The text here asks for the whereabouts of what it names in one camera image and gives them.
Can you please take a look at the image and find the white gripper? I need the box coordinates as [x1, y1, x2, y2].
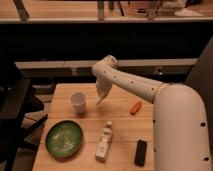
[96, 79, 112, 104]

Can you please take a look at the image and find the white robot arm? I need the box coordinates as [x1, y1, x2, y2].
[92, 55, 213, 171]

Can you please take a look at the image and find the orange carrot toy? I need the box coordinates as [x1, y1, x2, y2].
[130, 101, 142, 115]

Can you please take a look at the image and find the green round plate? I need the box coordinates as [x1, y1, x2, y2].
[45, 120, 83, 159]

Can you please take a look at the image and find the black rectangular block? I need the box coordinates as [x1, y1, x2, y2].
[134, 140, 147, 167]

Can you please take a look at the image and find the dark chair at left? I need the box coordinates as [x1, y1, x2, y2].
[0, 61, 47, 171]

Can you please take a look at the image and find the dark panel at right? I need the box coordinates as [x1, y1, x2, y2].
[184, 36, 213, 151]

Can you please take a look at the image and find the long grey shelf rail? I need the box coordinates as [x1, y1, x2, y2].
[16, 58, 197, 78]

